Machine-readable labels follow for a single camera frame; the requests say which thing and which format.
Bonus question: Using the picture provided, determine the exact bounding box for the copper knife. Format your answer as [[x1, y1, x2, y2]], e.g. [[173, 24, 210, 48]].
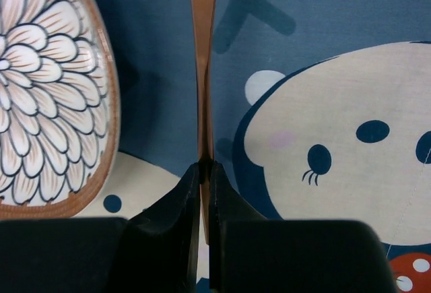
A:
[[191, 0, 216, 242]]

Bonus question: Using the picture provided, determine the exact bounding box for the floral ceramic plate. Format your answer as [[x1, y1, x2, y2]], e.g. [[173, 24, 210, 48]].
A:
[[1, 0, 120, 219]]

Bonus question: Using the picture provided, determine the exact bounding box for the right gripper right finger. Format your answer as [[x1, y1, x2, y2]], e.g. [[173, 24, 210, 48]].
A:
[[209, 163, 397, 292]]

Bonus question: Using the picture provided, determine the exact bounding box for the blue bear placemat cloth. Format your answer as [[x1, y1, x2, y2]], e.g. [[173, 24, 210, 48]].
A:
[[83, 0, 430, 292]]

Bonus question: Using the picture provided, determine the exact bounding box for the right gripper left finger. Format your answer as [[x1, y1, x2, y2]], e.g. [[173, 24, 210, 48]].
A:
[[107, 164, 200, 293]]

